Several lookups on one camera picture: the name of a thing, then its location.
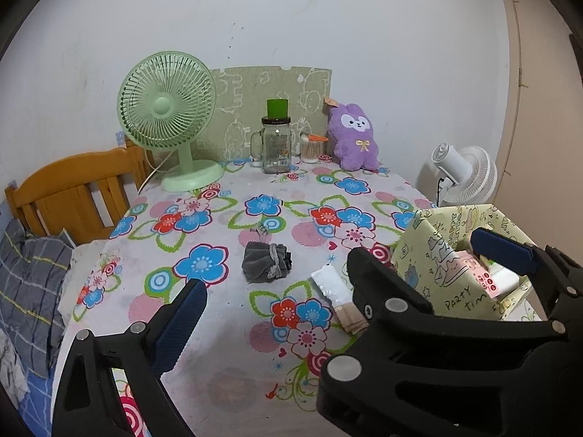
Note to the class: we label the white plastic packet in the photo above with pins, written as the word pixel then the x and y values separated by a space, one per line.
pixel 332 284

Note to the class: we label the green cup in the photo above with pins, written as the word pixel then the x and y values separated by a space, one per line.
pixel 278 108

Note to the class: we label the yellow patterned box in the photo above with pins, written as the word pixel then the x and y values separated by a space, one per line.
pixel 423 259

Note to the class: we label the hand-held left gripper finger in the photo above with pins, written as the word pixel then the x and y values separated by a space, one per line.
pixel 175 332

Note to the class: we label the purple plush bunny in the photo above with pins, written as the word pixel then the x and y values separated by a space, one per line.
pixel 355 136

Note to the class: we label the pink tissue packet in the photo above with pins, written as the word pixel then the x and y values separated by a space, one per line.
pixel 476 273

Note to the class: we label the cotton swab container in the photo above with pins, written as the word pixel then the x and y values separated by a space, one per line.
pixel 312 150

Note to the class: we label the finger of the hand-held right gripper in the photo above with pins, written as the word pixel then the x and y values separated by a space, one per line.
pixel 387 282
pixel 501 248

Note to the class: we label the beige stockings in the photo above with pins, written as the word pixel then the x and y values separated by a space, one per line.
pixel 353 321

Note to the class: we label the glass jar mug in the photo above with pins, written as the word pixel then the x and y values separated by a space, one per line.
pixel 275 150

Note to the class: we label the green patterned board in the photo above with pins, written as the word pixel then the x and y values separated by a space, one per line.
pixel 255 91

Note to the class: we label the wooden bed headboard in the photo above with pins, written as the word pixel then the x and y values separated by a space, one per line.
pixel 68 182

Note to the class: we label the beige door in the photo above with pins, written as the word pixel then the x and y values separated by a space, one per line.
pixel 542 100

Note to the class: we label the blue bed sheet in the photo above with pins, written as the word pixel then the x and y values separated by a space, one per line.
pixel 38 405

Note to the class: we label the grey plaid pillow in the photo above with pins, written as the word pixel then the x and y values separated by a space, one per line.
pixel 32 291

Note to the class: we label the floral tablecloth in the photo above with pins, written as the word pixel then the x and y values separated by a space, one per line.
pixel 227 218

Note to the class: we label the white floor fan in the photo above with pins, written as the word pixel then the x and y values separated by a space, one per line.
pixel 469 175

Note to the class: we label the green desk fan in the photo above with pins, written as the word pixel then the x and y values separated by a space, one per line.
pixel 166 104

